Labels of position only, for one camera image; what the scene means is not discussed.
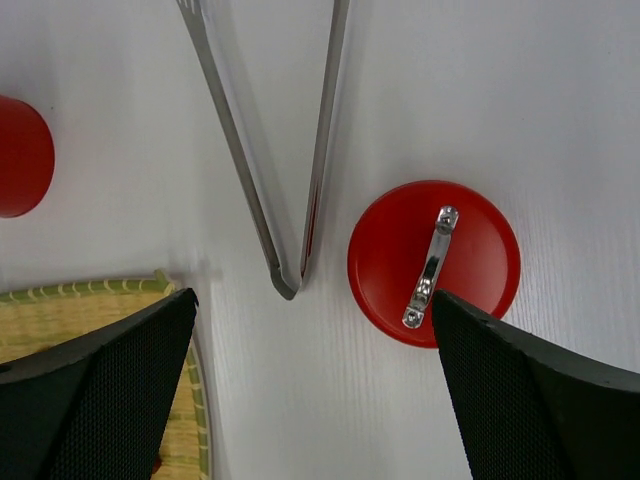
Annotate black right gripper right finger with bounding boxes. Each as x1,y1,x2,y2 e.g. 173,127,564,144
432,291,639,479

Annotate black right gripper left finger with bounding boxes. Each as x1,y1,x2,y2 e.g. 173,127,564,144
1,288,198,479

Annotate steel serving tongs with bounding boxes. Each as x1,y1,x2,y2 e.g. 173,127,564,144
177,1,350,301

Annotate square bamboo tray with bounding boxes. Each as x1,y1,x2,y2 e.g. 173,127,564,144
1,270,213,479

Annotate red round lid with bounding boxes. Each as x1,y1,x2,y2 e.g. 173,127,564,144
347,180,521,348

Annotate red cylindrical container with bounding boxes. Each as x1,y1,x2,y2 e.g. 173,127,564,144
0,95,55,218

